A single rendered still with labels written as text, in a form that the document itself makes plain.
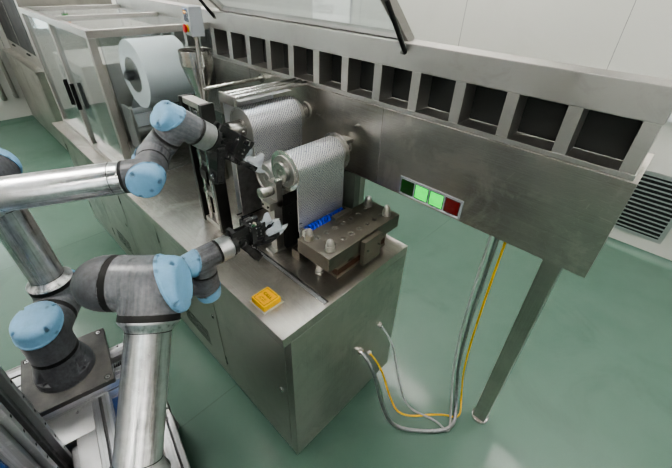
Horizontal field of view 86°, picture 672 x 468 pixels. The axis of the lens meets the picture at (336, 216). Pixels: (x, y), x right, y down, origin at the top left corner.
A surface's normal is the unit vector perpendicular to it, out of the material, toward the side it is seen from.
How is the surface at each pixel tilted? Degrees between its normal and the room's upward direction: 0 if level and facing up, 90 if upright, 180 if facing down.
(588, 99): 90
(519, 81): 90
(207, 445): 0
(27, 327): 7
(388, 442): 0
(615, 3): 90
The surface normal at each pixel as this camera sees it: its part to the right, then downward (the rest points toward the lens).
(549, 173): -0.69, 0.39
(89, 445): 0.03, -0.83
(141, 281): 0.04, -0.26
